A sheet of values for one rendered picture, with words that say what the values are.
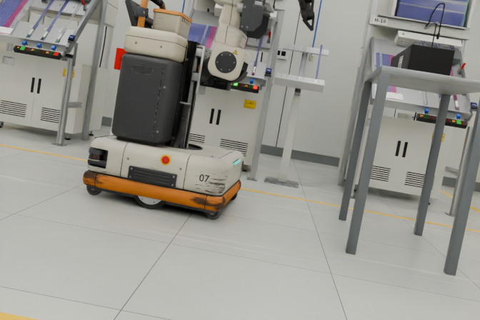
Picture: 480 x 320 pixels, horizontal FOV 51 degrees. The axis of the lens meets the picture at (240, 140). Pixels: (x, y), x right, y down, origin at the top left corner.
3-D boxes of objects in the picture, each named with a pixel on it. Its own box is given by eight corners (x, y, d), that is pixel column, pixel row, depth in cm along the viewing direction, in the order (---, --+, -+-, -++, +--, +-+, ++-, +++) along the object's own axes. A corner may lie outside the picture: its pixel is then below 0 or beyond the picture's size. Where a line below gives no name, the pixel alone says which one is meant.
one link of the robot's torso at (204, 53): (186, 91, 247) (193, 41, 245) (198, 93, 275) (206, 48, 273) (238, 101, 244) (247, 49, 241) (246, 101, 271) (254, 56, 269)
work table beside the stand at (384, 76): (346, 253, 213) (381, 65, 207) (338, 218, 283) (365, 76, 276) (455, 276, 207) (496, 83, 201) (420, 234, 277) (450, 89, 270)
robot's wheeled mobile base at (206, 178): (78, 188, 233) (86, 135, 231) (128, 171, 296) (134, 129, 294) (219, 217, 224) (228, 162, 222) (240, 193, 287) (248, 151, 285)
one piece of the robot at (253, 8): (230, 27, 236) (238, -19, 234) (238, 36, 263) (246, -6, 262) (263, 33, 234) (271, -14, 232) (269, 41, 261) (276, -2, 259)
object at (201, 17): (269, 53, 386) (270, 47, 382) (185, 38, 390) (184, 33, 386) (274, 27, 408) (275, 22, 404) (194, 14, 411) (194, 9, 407)
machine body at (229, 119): (251, 173, 394) (264, 95, 389) (163, 158, 398) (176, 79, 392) (253, 163, 459) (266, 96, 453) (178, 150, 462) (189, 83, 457)
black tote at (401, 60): (387, 78, 268) (391, 58, 267) (421, 83, 266) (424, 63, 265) (407, 71, 212) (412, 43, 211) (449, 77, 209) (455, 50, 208)
